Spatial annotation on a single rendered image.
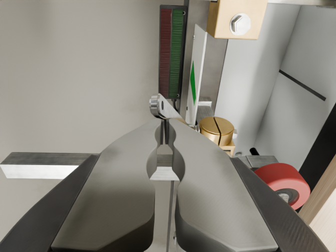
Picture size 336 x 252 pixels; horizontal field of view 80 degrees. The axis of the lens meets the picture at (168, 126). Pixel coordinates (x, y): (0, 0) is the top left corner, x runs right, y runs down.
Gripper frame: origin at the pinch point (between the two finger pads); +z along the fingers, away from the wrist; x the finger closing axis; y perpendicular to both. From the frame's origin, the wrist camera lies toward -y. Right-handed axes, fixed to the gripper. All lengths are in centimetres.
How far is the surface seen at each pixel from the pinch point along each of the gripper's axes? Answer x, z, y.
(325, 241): 30.2, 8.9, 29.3
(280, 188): 16.3, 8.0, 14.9
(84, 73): -42, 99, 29
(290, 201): 19.0, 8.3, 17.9
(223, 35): 6.3, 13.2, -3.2
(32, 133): -82, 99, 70
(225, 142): 8.9, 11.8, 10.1
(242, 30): 7.9, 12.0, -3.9
